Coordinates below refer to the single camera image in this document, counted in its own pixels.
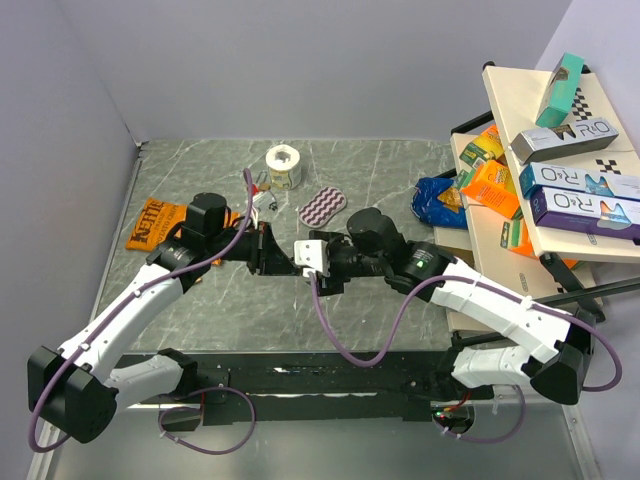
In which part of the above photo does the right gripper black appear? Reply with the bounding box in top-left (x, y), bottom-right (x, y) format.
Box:
top-left (309, 229), bottom-right (388, 297)

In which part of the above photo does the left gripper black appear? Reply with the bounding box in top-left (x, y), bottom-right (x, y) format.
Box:
top-left (207, 220), bottom-right (300, 275)

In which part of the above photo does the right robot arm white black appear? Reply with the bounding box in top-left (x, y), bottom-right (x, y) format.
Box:
top-left (294, 208), bottom-right (593, 405)

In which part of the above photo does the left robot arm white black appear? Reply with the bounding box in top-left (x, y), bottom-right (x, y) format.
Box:
top-left (27, 193), bottom-right (302, 443)

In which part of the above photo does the pink black zigzag sponge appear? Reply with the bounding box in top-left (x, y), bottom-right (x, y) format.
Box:
top-left (298, 187), bottom-right (347, 229)

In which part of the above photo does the small brass padlock with keys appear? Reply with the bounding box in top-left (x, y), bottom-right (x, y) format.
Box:
top-left (254, 171), bottom-right (278, 212)

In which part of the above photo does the white tape roll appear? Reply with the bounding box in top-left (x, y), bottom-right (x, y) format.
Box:
top-left (265, 144), bottom-right (302, 190)

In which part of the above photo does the blue chips bag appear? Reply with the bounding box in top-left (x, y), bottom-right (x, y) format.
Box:
top-left (410, 177), bottom-right (468, 230)

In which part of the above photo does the orange potato chips bag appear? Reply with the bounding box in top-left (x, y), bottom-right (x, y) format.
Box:
top-left (125, 193), bottom-right (240, 252)

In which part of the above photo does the orange snack box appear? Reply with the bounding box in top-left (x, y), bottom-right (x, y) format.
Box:
top-left (461, 160), bottom-right (521, 219)

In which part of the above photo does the green orange box lower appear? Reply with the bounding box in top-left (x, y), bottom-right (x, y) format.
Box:
top-left (500, 219), bottom-right (536, 258)

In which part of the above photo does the yellow green box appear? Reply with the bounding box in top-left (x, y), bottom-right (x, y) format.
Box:
top-left (459, 124), bottom-right (504, 169)

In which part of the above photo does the blue R&O box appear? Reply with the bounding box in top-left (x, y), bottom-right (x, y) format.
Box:
top-left (519, 162), bottom-right (639, 201)

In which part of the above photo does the silver R&O box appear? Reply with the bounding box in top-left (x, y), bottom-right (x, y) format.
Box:
top-left (509, 117), bottom-right (619, 165)

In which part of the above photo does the beige upper shelf board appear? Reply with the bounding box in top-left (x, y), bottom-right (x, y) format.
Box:
top-left (482, 66), bottom-right (639, 263)

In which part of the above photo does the teal box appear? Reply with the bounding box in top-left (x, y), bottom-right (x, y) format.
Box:
top-left (535, 53), bottom-right (584, 128)

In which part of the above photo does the purple R&O box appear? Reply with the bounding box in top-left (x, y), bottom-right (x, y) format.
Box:
top-left (529, 187), bottom-right (639, 245)

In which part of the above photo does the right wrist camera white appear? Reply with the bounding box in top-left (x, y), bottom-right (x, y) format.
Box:
top-left (293, 240), bottom-right (330, 277)

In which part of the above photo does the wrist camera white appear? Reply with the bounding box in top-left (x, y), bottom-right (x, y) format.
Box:
top-left (250, 191), bottom-right (267, 228)
top-left (293, 240), bottom-right (330, 277)

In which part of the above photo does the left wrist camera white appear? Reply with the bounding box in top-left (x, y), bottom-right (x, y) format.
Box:
top-left (250, 191), bottom-right (267, 228)

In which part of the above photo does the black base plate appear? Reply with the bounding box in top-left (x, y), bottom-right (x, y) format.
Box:
top-left (152, 351), bottom-right (494, 426)

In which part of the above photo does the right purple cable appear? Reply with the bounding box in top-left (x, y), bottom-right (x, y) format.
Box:
top-left (309, 269), bottom-right (624, 445)

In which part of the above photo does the black shelf frame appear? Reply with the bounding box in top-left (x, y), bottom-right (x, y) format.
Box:
top-left (451, 63), bottom-right (639, 322)

